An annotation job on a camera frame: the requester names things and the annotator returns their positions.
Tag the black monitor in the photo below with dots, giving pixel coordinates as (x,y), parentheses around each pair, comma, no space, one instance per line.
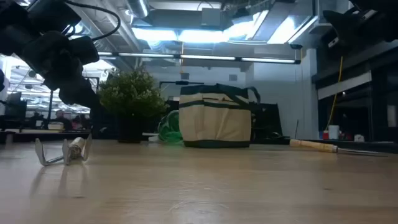
(15,115)

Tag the small red container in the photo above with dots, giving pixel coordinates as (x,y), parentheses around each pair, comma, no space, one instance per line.
(326,135)

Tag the small white object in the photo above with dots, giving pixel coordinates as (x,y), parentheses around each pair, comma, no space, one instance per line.
(359,138)

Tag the clear green plastic bottle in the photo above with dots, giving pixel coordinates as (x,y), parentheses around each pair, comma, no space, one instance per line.
(171,130)

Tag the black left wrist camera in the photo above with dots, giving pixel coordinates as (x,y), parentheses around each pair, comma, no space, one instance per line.
(53,15)

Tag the long ceiling light bar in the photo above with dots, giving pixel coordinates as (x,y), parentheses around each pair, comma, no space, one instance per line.
(205,57)

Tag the white cup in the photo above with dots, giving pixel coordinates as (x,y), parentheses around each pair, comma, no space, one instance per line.
(333,132)

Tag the black aluminium rig frame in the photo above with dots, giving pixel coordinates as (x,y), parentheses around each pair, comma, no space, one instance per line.
(367,145)

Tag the green potted plant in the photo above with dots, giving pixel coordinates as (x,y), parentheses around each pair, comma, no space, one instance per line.
(130,93)

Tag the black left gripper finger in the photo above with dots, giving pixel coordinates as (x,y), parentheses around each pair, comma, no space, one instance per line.
(81,93)

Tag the black cabinet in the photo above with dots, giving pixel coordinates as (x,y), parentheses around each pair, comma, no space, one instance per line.
(267,121)

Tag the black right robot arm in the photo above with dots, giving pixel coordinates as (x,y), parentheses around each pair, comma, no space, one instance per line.
(379,3)

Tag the person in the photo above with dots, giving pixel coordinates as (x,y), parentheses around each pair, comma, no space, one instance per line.
(60,119)
(76,123)

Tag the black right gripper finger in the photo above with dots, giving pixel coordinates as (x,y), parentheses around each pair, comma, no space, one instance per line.
(340,20)

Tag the beige green gardening bag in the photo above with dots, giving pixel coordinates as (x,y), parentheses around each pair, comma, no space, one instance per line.
(214,124)

